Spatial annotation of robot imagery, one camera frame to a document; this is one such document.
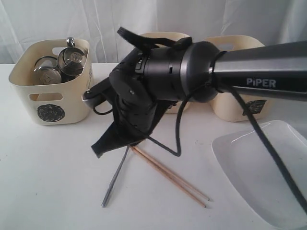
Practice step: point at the stainless steel mug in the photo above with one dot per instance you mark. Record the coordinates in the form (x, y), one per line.
(71, 60)

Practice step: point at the white square plate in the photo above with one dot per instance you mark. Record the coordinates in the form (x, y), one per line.
(253, 173)

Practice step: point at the steel cup with folding handle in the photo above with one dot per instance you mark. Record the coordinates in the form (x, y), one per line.
(46, 71)

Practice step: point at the stainless steel spoon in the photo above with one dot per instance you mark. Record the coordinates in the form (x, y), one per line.
(112, 183)

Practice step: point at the cream bin with triangle mark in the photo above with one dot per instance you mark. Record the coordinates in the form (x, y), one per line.
(172, 36)

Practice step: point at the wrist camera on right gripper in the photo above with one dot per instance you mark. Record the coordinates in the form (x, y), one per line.
(94, 95)

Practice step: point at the cream bin with circle mark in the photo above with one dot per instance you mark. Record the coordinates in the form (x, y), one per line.
(64, 105)

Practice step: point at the cream bin with square mark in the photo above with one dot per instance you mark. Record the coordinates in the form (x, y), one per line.
(224, 105)

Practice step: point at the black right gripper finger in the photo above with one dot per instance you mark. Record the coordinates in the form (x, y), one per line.
(113, 138)

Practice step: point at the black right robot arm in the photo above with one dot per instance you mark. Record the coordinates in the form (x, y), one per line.
(198, 72)

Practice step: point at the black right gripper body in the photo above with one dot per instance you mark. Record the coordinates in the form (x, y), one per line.
(137, 105)

